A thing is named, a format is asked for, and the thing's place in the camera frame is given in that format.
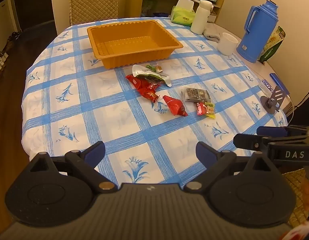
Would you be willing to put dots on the blue box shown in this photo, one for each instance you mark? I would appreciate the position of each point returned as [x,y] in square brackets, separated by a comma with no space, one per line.
[278,81]

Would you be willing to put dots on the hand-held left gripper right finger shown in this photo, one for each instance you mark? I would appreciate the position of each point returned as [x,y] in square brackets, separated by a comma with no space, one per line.
[205,153]

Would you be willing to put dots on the small red foil candy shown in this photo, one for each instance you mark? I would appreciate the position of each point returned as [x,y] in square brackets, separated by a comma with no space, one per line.
[150,87]

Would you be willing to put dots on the blue thermos jug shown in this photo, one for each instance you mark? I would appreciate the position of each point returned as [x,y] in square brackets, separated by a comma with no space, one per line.
[257,35]

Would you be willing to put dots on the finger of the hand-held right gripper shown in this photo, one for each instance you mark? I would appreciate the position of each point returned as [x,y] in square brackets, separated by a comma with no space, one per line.
[247,141]
[269,130]

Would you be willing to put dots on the blue checked tablecloth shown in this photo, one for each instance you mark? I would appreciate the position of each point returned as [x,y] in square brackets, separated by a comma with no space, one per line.
[69,130]

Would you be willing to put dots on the red patterned clothing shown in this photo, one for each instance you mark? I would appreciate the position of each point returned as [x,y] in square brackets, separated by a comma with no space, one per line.
[299,235]

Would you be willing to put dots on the woven seat cushion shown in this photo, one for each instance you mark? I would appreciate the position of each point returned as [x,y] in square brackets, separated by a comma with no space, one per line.
[297,192]

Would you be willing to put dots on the red cartoon print snack packet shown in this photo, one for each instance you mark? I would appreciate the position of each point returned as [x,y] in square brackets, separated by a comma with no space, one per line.
[174,106]

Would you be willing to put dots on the dark clear snack packet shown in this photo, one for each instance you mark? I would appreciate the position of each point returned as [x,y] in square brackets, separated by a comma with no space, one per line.
[194,94]

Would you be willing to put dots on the beige quilted chair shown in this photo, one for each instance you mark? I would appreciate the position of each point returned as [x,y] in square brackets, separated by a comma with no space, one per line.
[94,0]

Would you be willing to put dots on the clear blue-print packet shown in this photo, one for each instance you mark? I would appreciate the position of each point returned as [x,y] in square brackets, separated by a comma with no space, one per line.
[267,85]

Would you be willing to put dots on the white thermos bottle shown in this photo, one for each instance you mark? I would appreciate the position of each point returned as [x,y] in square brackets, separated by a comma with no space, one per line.
[199,20]

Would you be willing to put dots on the white cabinet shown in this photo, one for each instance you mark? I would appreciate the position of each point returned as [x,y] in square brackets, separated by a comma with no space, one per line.
[2,12]

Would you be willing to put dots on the white cup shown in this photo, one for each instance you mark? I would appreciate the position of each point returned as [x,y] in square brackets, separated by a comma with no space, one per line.
[227,45]

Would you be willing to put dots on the grey cloth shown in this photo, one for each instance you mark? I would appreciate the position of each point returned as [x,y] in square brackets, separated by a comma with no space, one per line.
[212,33]

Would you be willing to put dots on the small red snack packet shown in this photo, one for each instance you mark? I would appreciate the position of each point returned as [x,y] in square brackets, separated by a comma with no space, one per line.
[200,108]

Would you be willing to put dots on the orange plastic tray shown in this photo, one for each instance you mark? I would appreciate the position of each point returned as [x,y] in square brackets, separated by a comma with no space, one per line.
[134,55]

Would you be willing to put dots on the green tissue pack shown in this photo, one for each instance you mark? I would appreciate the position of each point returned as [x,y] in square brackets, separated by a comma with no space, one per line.
[182,17]

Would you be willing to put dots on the small green orange candy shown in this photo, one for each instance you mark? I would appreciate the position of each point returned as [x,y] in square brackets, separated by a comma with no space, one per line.
[155,68]

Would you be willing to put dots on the small green yellow snack packet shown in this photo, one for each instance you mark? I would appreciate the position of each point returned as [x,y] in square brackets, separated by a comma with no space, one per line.
[210,110]

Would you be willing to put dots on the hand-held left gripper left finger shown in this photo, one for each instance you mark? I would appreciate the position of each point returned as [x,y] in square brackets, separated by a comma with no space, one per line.
[95,152]

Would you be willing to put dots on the row of shoes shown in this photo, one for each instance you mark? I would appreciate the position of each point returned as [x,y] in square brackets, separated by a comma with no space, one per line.
[0,60]

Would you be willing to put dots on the silver green snack pouch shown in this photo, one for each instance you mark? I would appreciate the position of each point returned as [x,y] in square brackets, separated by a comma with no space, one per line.
[154,76]

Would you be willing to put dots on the dark door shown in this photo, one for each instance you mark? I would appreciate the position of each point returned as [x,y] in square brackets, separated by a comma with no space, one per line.
[32,0]

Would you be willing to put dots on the green printed bag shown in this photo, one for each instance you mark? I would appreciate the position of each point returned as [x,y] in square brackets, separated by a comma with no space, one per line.
[272,47]

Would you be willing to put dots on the grey phone stand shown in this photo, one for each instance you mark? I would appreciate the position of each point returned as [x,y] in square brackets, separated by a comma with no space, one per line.
[277,96]

